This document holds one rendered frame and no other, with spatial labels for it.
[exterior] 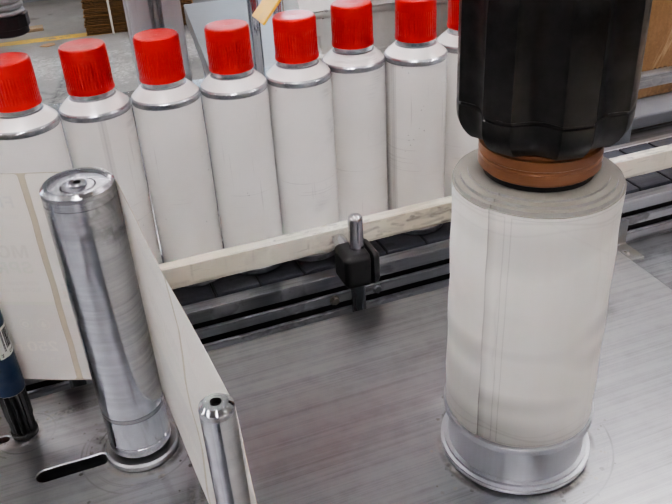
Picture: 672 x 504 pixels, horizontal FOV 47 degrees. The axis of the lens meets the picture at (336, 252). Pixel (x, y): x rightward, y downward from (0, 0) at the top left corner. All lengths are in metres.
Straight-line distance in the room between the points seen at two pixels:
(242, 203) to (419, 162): 0.16
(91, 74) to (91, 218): 0.20
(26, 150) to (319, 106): 0.22
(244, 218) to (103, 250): 0.24
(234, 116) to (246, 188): 0.06
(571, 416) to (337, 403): 0.16
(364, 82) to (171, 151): 0.16
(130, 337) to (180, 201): 0.19
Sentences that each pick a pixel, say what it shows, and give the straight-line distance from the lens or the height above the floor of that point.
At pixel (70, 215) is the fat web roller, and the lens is 0.41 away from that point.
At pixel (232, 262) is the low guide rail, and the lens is 0.63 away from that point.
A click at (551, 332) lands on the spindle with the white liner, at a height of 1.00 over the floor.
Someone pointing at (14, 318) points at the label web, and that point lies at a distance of 0.51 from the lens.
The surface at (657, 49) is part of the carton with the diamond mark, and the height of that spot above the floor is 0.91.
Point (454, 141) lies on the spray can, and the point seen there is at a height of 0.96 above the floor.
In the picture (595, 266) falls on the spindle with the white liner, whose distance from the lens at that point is 0.40.
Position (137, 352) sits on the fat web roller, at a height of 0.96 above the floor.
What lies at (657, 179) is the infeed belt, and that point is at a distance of 0.84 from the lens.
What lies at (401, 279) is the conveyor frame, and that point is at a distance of 0.69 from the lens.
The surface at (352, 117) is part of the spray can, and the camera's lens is 0.64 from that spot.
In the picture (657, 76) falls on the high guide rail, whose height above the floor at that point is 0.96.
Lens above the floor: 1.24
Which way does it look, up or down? 31 degrees down
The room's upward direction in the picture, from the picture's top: 4 degrees counter-clockwise
